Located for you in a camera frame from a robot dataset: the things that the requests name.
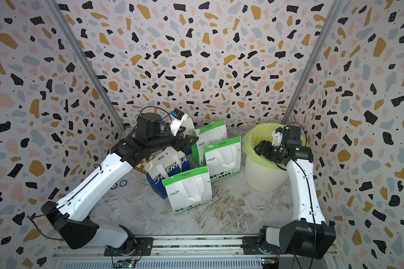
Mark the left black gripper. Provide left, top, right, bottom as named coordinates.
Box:
left=148, top=125, right=200, bottom=154

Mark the green white bag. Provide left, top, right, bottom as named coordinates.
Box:
left=191, top=120, right=227, bottom=167
left=203, top=137, right=241, bottom=183
left=162, top=166, right=213, bottom=215

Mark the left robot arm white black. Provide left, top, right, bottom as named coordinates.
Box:
left=41, top=109, right=198, bottom=256

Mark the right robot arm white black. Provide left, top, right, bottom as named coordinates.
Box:
left=254, top=126, right=336, bottom=260

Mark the yellow-green bin liner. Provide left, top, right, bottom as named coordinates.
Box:
left=243, top=123, right=314, bottom=171

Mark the front blue white bag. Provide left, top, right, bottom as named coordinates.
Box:
left=144, top=147, right=190, bottom=199

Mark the blue white bag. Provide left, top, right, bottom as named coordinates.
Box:
left=181, top=118, right=197, bottom=155
left=144, top=147, right=190, bottom=199

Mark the back blue white bag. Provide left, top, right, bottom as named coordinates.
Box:
left=181, top=118, right=197, bottom=155

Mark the white trash bin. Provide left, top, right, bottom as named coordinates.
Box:
left=244, top=156, right=289, bottom=193

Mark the wooden chessboard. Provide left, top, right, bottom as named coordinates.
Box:
left=134, top=160, right=150, bottom=175

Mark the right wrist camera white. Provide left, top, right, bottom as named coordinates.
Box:
left=272, top=127, right=284, bottom=146

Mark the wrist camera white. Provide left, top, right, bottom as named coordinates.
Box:
left=170, top=108, right=188, bottom=136
left=272, top=127, right=284, bottom=146

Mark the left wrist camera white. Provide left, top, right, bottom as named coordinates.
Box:
left=170, top=108, right=188, bottom=136

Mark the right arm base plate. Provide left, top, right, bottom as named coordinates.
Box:
left=241, top=236, right=283, bottom=255

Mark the left corner aluminium post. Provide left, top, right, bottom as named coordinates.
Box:
left=44, top=1, right=126, bottom=133

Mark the corner aluminium post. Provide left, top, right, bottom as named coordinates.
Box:
left=44, top=1, right=126, bottom=133
left=281, top=0, right=343, bottom=125

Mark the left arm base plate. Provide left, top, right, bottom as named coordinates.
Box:
left=104, top=237, right=154, bottom=258

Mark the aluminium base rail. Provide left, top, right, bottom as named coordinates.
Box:
left=49, top=234, right=343, bottom=269

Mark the right corner aluminium post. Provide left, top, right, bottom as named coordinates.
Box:
left=281, top=0, right=343, bottom=125

